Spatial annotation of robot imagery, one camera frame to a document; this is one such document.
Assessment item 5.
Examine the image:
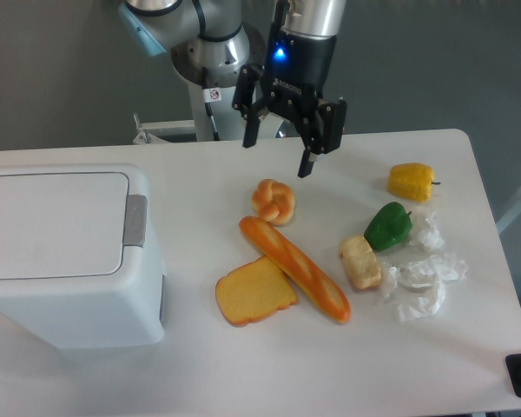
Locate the yellow toy corn cob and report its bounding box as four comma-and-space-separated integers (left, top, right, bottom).
387, 162, 440, 202

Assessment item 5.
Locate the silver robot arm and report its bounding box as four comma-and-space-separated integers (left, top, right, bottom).
119, 1, 347, 177

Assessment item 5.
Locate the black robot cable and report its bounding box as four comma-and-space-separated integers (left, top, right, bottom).
201, 67, 221, 142

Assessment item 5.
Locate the white push-button trash can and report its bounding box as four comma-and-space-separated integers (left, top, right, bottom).
0, 163, 166, 348

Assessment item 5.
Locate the orange toy baguette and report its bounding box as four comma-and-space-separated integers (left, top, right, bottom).
239, 216, 351, 324

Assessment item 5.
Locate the toy toast slice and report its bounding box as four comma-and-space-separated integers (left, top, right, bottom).
215, 256, 299, 327

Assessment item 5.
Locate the crumpled white tissue paper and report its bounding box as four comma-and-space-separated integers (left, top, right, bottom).
379, 253, 468, 322

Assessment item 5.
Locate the knotted bread roll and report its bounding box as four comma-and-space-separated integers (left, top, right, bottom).
251, 179, 296, 226

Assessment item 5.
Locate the toy fried pastry piece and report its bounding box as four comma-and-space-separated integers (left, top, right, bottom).
339, 235, 382, 290

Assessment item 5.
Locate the small crumpled white tissue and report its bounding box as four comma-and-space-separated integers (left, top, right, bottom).
408, 212, 445, 253

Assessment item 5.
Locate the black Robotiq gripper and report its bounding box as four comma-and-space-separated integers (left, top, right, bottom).
232, 23, 347, 178

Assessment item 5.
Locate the green toy bell pepper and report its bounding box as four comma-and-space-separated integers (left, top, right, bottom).
364, 202, 412, 251

